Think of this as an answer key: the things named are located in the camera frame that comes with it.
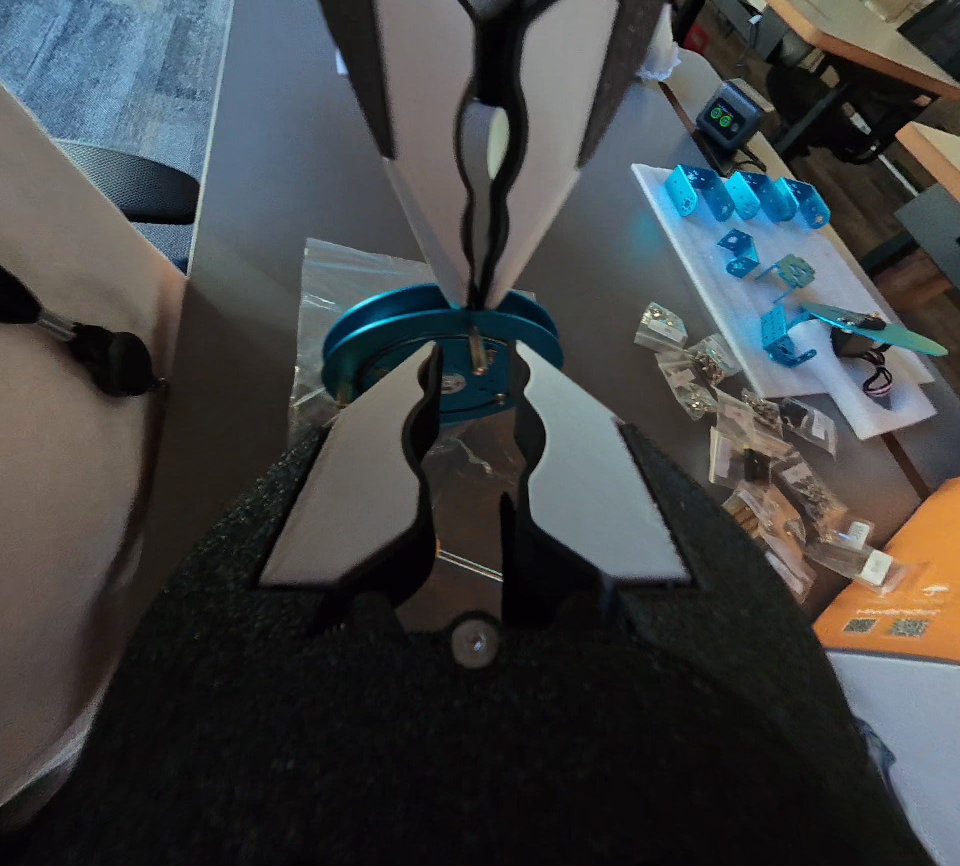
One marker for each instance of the orange and white cardboard box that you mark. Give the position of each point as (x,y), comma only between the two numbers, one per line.
(900,618)

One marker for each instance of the white foam sheet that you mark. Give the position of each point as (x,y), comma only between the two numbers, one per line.
(712,266)

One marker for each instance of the blue semicircular metal plate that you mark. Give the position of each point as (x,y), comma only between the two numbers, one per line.
(885,333)

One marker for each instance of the brass standoff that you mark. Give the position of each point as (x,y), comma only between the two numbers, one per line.
(478,348)

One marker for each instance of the small blue U-shaped bracket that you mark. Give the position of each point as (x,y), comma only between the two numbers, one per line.
(739,254)

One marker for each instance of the large clear plastic bag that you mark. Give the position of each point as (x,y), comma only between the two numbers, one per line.
(322,273)

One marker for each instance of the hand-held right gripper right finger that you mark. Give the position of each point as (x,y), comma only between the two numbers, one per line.
(600,506)

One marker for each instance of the black mesh office chair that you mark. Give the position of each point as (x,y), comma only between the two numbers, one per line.
(142,183)

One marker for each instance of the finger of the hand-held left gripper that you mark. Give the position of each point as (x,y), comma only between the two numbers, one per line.
(562,93)
(420,93)

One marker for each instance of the pile of small screw bags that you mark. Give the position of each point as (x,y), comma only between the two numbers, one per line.
(765,468)

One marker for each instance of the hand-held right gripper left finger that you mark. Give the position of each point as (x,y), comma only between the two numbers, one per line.
(352,506)

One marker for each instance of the blue round-ended metal bracket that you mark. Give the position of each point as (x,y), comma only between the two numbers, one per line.
(754,198)
(694,194)
(806,205)

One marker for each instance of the dark blue folded bracket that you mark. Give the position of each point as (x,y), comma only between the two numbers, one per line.
(791,273)

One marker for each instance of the blue round metal turntable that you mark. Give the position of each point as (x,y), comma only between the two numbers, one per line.
(375,326)

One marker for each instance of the green-lit device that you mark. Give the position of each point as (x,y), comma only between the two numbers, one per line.
(731,115)

